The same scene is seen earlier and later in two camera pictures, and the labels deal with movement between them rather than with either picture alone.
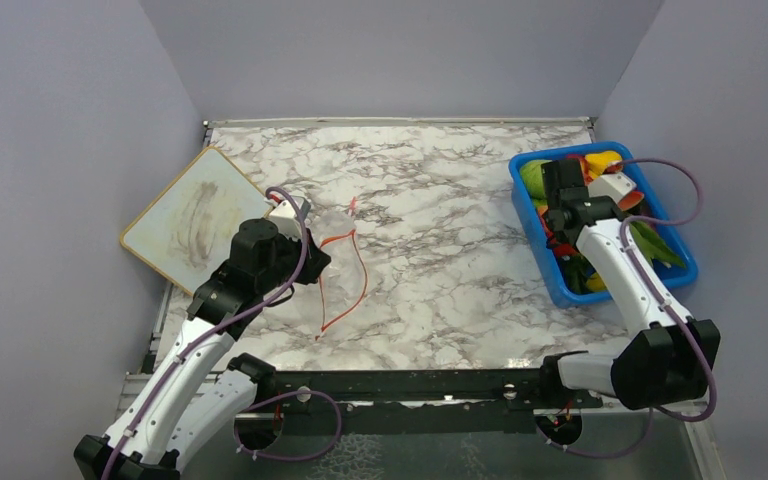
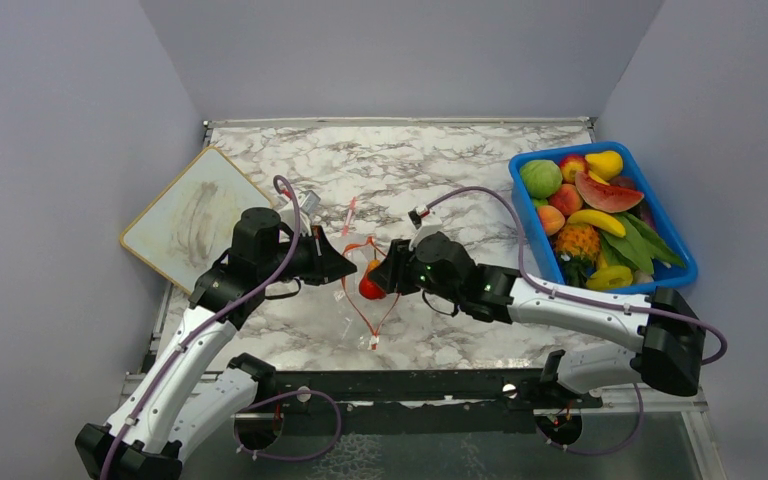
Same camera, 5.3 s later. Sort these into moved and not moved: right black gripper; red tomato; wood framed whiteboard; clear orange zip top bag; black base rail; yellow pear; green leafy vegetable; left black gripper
Moved: red tomato; right black gripper; clear orange zip top bag
Not moved: wood framed whiteboard; yellow pear; black base rail; green leafy vegetable; left black gripper
